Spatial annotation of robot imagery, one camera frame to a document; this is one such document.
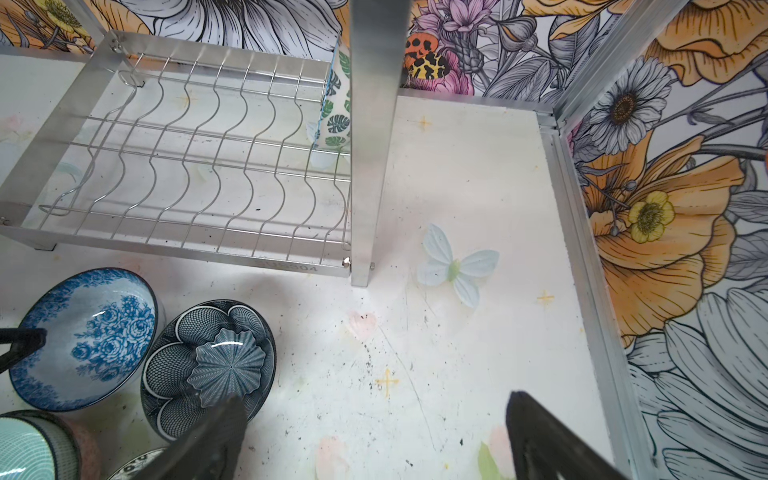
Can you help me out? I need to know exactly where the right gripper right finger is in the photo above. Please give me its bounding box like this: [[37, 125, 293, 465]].
[[506, 391, 624, 480]]

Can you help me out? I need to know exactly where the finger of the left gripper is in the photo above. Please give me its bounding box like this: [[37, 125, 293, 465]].
[[0, 328, 47, 373]]

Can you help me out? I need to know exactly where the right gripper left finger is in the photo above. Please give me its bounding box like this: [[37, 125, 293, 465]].
[[134, 397, 247, 479]]

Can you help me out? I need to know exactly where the blue floral bowl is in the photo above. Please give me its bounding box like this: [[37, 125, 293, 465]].
[[9, 267, 166, 412]]

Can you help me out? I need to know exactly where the dark navy fan pattern bowl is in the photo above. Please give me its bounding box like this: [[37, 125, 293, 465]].
[[140, 299, 277, 442]]

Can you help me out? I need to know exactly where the green leaf pattern bowl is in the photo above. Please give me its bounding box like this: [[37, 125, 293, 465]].
[[305, 43, 351, 170]]

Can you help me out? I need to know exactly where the steel two-tier dish rack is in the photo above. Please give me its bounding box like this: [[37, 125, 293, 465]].
[[1, 1, 410, 287]]

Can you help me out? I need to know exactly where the black white floral bowl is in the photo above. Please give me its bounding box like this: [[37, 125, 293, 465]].
[[108, 447, 166, 480]]

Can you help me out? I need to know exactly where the mint green bowl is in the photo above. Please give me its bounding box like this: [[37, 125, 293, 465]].
[[1, 410, 84, 479]]

